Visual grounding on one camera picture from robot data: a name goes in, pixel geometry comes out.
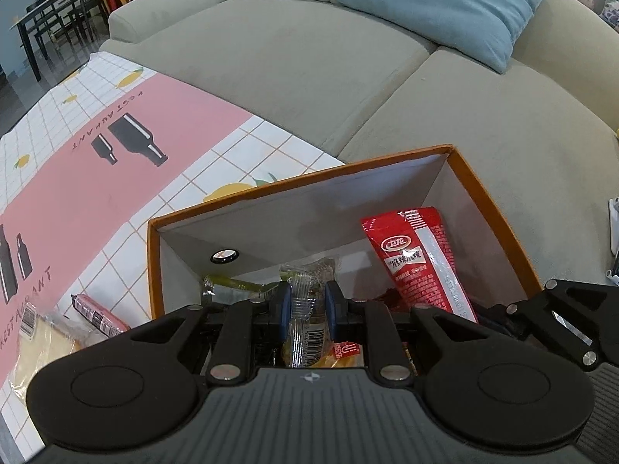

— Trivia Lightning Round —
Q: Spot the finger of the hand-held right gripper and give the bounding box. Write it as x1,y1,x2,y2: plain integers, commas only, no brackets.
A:
479,278,619,374

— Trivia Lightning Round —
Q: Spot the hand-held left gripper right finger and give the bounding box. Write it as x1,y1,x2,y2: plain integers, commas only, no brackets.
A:
325,280,529,387

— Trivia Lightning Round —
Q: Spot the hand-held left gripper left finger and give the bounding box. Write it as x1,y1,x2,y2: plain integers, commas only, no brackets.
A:
130,280,294,387

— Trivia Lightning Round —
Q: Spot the clear cake packet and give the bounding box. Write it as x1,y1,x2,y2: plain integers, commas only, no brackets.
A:
279,257,369,371

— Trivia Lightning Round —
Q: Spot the green snack packet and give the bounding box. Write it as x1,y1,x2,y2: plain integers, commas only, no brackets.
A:
202,271,292,301

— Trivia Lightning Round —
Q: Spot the red spicy snack packet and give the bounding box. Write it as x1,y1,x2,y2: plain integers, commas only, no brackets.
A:
360,206,480,326

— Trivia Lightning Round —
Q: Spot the orange cardboard box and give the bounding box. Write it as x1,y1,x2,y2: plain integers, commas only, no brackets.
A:
147,143,543,321

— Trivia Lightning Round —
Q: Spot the pink sausage stick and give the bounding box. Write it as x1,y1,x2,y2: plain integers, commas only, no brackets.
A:
71,293,130,338

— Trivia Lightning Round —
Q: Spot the pink checked printed tablecloth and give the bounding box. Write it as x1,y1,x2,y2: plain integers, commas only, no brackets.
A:
0,52,347,461

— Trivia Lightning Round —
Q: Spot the sliced bread packet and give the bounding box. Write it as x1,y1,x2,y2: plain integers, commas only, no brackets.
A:
7,299,98,398

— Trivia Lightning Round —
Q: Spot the grey-green sofa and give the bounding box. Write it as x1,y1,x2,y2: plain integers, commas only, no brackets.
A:
99,0,619,297

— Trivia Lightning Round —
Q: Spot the blue pillow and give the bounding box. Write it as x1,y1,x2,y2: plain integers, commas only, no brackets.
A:
335,0,552,75

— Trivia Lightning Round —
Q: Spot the black dining chair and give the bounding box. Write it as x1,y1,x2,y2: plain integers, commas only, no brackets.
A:
26,0,109,51

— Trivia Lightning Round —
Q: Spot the black dining table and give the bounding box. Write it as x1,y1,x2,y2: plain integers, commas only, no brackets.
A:
12,0,105,83

